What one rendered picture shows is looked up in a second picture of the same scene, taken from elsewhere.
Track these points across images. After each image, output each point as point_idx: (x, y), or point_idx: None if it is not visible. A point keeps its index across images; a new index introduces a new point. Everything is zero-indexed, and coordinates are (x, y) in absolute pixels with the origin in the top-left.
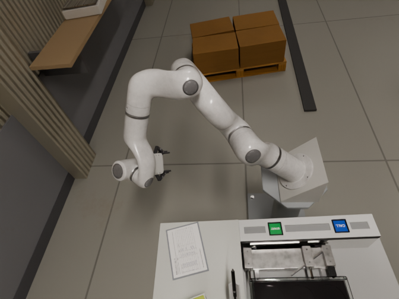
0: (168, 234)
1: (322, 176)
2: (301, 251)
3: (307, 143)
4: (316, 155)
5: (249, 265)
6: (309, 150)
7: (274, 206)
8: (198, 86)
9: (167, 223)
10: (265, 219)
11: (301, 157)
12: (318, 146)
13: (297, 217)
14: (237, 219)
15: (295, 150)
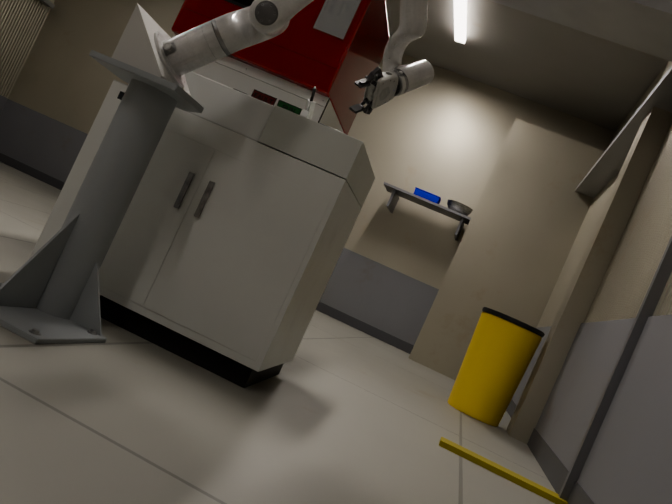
0: None
1: (168, 38)
2: None
3: (143, 18)
4: (153, 22)
5: None
6: (150, 25)
7: (145, 168)
8: None
9: (355, 138)
10: (246, 94)
11: (160, 38)
12: (146, 12)
13: (213, 81)
14: (275, 105)
15: (151, 39)
